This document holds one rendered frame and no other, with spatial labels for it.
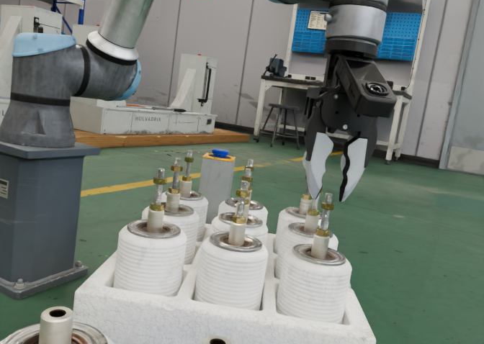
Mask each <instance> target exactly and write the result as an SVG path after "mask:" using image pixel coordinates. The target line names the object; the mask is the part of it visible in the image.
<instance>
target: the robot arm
mask: <svg viewBox="0 0 484 344"><path fill-rule="evenodd" d="M153 1H154V0H109V1H108V3H107V7H106V9H105V11H104V15H103V17H102V20H101V23H100V26H99V29H98V30H97V31H95V32H91V33H89V35H88V37H87V40H86V43H85V45H80V44H76V38H75V37H74V36H73V35H56V34H44V33H30V32H23V33H20V34H18V35H17V36H16V37H15V40H14V52H13V53H12V56H13V61H12V82H11V93H10V103H9V107H8V109H7V111H6V113H5V115H4V118H3V120H2V122H1V126H0V141H2V142H7V143H10V144H15V145H23V146H30V147H39V148H69V147H73V146H75V143H76V133H74V131H73V123H72V119H71V113H70V103H71V96H75V97H81V98H88V99H101V100H104V101H122V100H126V99H128V98H129V97H130V96H132V95H133V94H134V92H135V90H136V89H137V87H138V85H139V83H140V78H141V75H140V72H141V66H140V62H139V60H138V56H139V54H138V51H137V50H136V48H135V46H136V43H137V41H138V38H139V36H140V33H141V31H142V28H143V25H144V24H145V21H146V19H147V16H148V13H149V11H150V9H151V6H152V4H153ZM270 1H271V2H274V3H278V4H289V5H290V4H298V3H309V2H324V1H329V2H330V4H329V11H328V14H325V15H324V18H323V19H324V21H326V22H327V25H326V32H325V38H326V39H327V40H326V41H325V43H324V49H323V52H325V56H324V58H327V63H326V70H325V75H324V79H323V86H319V87H308V92H307V96H306V101H305V110H304V115H303V119H302V122H304V123H306V124H305V129H304V139H305V147H306V152H305V154H304V156H303V160H302V164H303V165H304V167H305V170H306V177H307V183H308V188H309V191H310V194H311V196H312V198H314V199H317V197H318V195H319V193H320V191H321V189H322V187H323V186H322V177H323V175H324V173H325V172H326V164H325V163H326V159H327V157H328V156H329V155H330V154H331V152H332V149H333V142H332V141H331V139H330V138H329V137H328V136H327V134H326V128H328V129H327V132H329V133H331V134H333V133H334V132H335V131H337V130H341V131H344V132H348V134H349V138H348V141H347V142H346V143H345V144H344V154H343V155H342V156H341V170H342V172H343V177H344V179H343V181H342V184H341V186H340V192H339V201H340V202H344V201H345V200H346V198H347V197H348V196H349V195H350V193H351V192H352V191H353V190H354V188H355V186H356V185H357V183H358V181H359V179H360V178H361V176H362V174H363V172H364V168H366V167H367V164H368V163H369V160H370V158H371V156H372V154H373V151H374V149H375V146H376V144H377V118H378V117H385V118H389V117H390V115H391V113H392V110H393V108H394V106H395V104H396V102H397V98H396V97H395V95H394V93H393V91H392V90H391V88H390V87H389V85H388V84H387V81H386V80H385V78H384V77H383V75H382V74H381V72H380V70H379V68H378V67H377V65H376V64H375V62H374V61H373V58H376V57H377V51H378V46H377V45H379V44H381V42H382V34H383V30H384V26H385V18H386V10H387V3H388V0H270ZM309 97H310V103H309V108H308V100H309ZM307 108H308V115H306V113H307Z"/></svg>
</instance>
